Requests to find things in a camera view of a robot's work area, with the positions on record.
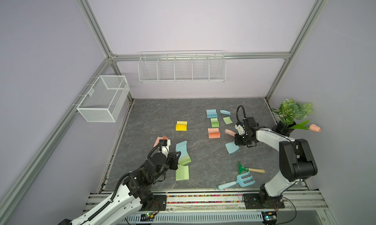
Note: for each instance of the light blue toy fork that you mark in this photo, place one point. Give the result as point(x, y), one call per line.
point(243, 180)

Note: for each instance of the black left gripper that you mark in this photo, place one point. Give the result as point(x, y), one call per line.
point(172, 156)

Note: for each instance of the torn salmon page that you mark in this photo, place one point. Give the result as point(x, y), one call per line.
point(229, 132)

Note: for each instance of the light green memo pad small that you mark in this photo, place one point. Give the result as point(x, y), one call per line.
point(214, 123)

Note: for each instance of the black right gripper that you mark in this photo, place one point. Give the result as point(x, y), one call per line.
point(237, 142)

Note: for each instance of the torn light green page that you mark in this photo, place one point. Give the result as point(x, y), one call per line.
point(227, 120)

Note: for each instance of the torn light blue page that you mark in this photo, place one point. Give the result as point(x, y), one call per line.
point(231, 147)
point(225, 112)

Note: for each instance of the pink artificial tulip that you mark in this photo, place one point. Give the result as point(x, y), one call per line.
point(305, 126)

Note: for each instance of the green toy rake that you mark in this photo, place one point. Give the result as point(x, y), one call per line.
point(242, 169)

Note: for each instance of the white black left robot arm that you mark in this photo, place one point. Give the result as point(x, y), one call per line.
point(133, 190)

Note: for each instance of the salmon memo pad front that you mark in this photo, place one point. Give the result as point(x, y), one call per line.
point(214, 133)

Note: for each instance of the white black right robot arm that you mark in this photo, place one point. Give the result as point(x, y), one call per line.
point(296, 161)

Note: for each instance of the white wire basket left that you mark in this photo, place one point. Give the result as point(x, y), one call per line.
point(105, 99)

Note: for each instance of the light green memo pad front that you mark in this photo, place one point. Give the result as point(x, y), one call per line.
point(182, 173)

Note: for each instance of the white wire shelf basket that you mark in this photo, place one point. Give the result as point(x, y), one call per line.
point(182, 66)

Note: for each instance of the black plant pot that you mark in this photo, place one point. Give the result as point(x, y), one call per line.
point(282, 129)

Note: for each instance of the yellow memo pad far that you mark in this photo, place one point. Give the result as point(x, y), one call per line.
point(181, 126)

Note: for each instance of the red memo pad far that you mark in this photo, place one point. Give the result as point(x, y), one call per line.
point(158, 140)

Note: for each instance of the light blue memo pad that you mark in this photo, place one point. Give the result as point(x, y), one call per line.
point(182, 147)
point(211, 113)

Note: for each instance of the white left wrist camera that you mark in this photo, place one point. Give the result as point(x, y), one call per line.
point(164, 146)

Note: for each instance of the green artificial plant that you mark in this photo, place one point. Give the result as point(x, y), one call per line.
point(290, 110)

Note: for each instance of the light blue memo pad front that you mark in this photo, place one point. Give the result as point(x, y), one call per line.
point(182, 147)

